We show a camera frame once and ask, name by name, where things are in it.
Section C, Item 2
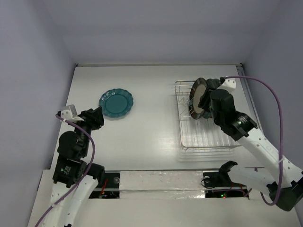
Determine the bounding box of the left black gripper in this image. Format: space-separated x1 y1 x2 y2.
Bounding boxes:
71 105 104 155

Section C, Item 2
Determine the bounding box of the dark teal blossom plate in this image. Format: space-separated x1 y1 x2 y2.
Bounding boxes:
202 79 220 119

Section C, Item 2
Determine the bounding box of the teal scalloped plate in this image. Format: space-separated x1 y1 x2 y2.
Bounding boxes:
98 88 134 118

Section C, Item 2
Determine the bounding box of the dark speckled beige plate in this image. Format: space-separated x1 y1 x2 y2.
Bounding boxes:
188 78 206 120

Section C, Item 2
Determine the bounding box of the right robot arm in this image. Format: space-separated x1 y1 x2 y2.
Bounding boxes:
199 77 303 211

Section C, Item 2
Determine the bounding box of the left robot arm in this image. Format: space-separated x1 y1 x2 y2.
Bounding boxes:
36 105 105 227

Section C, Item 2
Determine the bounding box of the white foam strip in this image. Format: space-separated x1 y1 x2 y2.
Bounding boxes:
119 171 205 200

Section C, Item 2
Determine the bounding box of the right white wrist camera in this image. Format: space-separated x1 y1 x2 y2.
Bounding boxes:
218 77 236 94

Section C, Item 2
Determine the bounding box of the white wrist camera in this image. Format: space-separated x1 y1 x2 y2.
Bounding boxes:
58 105 78 122
218 77 236 94

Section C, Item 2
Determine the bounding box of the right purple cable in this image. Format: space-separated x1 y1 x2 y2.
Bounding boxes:
220 75 285 205

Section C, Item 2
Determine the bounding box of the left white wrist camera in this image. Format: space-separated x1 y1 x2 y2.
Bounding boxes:
58 105 78 122

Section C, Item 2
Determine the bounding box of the metal wire dish rack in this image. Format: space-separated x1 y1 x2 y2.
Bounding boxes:
175 80 240 162

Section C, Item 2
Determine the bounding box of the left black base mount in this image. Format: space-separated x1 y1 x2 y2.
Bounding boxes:
89 171 120 199

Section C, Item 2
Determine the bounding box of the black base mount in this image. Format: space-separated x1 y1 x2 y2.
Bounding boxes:
200 161 250 199
89 171 120 199

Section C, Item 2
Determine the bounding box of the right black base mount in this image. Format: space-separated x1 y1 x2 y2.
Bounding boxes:
200 161 250 199

